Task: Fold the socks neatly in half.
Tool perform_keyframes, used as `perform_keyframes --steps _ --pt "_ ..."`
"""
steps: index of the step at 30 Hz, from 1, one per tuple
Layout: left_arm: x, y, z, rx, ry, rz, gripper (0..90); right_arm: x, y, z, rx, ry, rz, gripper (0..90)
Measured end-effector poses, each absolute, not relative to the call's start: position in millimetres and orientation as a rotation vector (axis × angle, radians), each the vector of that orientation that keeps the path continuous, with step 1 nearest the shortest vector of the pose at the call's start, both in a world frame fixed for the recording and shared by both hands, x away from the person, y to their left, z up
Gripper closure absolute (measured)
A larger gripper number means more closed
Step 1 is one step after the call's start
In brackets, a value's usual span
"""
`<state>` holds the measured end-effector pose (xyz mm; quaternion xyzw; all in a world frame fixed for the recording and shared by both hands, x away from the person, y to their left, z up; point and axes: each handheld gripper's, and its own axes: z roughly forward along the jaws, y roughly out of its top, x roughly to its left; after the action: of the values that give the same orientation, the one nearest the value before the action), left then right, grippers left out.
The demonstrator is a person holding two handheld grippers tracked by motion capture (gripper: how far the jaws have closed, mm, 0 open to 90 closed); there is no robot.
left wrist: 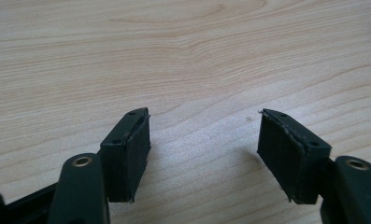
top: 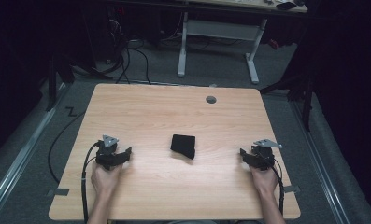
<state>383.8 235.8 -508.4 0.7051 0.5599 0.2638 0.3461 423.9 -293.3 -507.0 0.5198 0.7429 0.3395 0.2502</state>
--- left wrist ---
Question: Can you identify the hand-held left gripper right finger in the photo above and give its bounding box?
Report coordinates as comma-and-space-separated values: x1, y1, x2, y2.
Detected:
256, 108, 333, 205

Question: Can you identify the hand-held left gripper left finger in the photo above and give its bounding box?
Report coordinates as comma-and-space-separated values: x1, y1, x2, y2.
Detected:
97, 106, 152, 203

